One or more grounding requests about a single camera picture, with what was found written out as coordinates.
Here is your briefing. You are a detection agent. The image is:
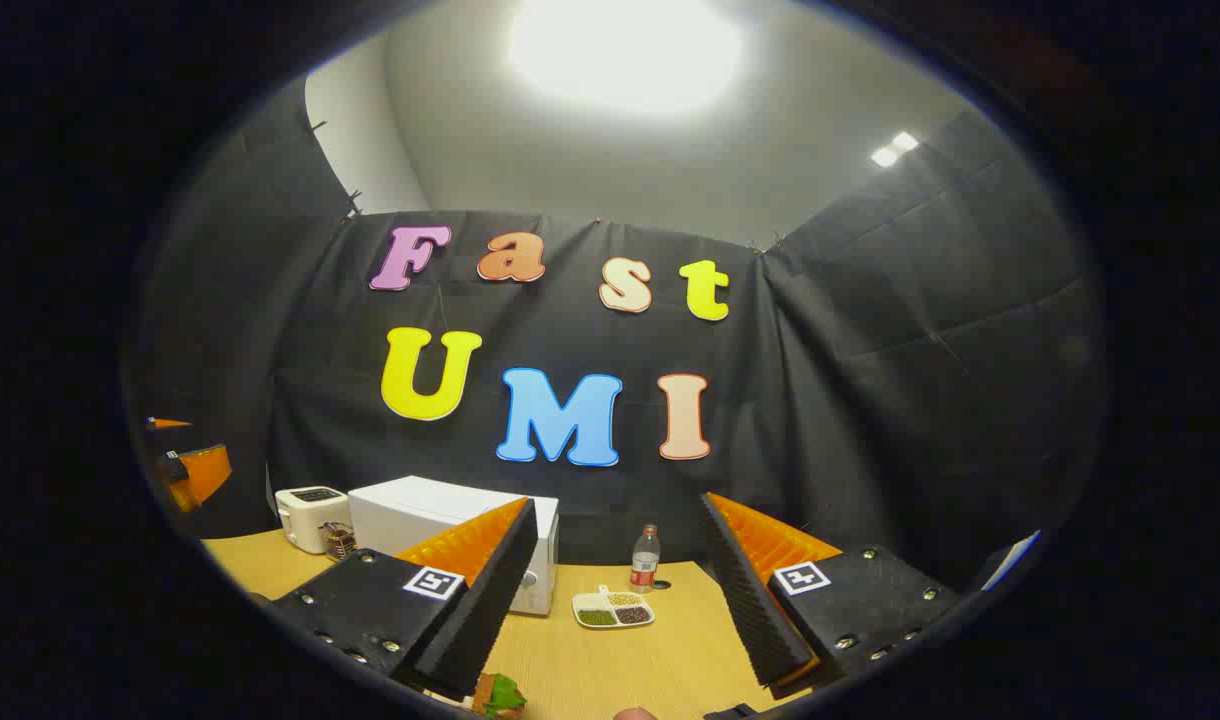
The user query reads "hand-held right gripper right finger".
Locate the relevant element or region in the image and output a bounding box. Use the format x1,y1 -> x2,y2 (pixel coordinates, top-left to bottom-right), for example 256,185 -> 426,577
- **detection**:
700,492 -> 966,701

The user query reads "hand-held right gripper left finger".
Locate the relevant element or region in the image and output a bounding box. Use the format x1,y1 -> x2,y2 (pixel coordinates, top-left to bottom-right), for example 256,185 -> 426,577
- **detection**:
270,497 -> 539,701

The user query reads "sandwich with green lettuce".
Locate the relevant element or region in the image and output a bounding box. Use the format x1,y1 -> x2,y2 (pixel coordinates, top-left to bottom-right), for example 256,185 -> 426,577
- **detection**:
470,672 -> 529,719

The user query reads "white microwave oven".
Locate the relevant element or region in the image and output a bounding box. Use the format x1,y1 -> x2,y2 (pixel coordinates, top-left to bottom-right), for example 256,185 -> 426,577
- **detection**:
348,475 -> 561,616

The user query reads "plastic bottle with red label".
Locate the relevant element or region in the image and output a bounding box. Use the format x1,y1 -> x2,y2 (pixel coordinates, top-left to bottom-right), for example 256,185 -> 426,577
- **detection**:
630,524 -> 661,593

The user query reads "white toaster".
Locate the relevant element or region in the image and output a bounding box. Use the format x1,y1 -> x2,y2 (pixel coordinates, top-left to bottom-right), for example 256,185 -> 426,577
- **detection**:
275,486 -> 353,556

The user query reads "white divided dish of beans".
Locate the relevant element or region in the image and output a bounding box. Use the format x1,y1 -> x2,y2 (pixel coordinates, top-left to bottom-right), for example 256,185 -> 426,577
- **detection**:
572,585 -> 657,630

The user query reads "small ceiling light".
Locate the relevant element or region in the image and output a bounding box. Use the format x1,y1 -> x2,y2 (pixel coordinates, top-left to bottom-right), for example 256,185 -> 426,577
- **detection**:
870,130 -> 919,168

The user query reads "large ceiling light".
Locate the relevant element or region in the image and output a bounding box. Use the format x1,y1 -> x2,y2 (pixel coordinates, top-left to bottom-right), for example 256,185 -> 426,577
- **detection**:
510,0 -> 746,116

